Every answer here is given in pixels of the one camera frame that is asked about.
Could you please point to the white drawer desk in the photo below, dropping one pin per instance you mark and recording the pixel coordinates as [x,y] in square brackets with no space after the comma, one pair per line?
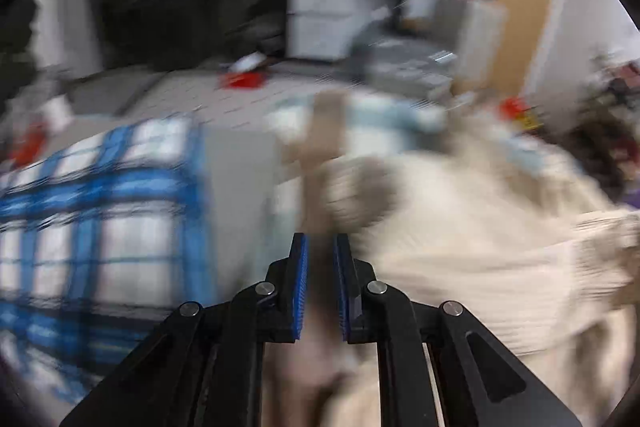
[310,7]

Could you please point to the silver aluminium suitcase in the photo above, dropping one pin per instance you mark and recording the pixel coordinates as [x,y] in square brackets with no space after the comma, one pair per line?
[400,62]

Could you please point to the beige upright suitcase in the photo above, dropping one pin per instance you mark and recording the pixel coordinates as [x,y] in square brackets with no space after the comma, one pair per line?
[475,42]

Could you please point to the wooden shoe rack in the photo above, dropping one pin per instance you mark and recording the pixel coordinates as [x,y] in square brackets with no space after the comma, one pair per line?
[610,127]

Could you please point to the wooden wardrobe door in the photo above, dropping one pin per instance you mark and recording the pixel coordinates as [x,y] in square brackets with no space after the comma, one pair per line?
[515,7]

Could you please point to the white dotted mat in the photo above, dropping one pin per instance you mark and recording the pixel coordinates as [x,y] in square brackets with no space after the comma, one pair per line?
[210,102]

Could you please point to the black cabinet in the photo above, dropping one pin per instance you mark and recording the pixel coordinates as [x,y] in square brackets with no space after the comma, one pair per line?
[145,7]

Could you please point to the red and yellow bags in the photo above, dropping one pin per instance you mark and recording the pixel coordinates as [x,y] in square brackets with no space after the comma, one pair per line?
[520,112]

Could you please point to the red packet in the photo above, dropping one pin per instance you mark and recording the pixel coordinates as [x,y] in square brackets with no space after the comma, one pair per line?
[242,81]

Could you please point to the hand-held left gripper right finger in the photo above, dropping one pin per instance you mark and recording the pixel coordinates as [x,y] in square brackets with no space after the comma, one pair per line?
[342,287]

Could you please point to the cream ribbed fleece garment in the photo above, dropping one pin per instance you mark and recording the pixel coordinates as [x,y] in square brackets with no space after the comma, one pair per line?
[475,232]

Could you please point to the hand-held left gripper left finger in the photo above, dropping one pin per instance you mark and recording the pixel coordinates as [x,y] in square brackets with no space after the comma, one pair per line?
[299,287]

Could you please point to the blue plaid quilt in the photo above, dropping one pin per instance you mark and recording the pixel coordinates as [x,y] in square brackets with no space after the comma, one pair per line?
[100,217]

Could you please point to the blue brown checked bed sheet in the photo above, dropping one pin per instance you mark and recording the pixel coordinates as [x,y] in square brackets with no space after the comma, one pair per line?
[360,117]

